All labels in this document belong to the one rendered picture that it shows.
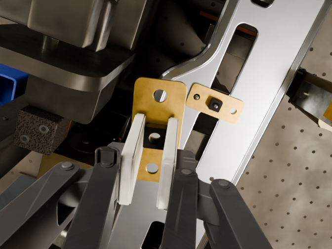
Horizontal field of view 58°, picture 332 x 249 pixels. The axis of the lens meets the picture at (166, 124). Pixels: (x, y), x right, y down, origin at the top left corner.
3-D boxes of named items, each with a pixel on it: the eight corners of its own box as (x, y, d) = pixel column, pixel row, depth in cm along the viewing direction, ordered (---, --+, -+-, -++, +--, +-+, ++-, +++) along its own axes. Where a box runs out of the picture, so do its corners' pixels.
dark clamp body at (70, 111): (133, 74, 75) (89, 128, 39) (88, 57, 74) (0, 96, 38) (143, 46, 73) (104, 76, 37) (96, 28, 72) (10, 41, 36)
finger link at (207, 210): (172, 193, 14) (235, 202, 14) (175, 147, 19) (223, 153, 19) (168, 220, 15) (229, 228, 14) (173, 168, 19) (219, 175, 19)
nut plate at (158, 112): (174, 182, 25) (173, 190, 23) (128, 177, 25) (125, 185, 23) (187, 82, 22) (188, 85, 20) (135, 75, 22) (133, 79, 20)
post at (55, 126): (114, 87, 76) (48, 157, 39) (96, 80, 76) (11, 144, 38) (120, 69, 74) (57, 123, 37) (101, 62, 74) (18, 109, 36)
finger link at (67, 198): (112, 213, 15) (50, 207, 15) (127, 163, 19) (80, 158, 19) (113, 187, 14) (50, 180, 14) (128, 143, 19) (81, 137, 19)
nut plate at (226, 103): (245, 102, 45) (247, 104, 44) (234, 124, 46) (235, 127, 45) (193, 81, 44) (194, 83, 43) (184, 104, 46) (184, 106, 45)
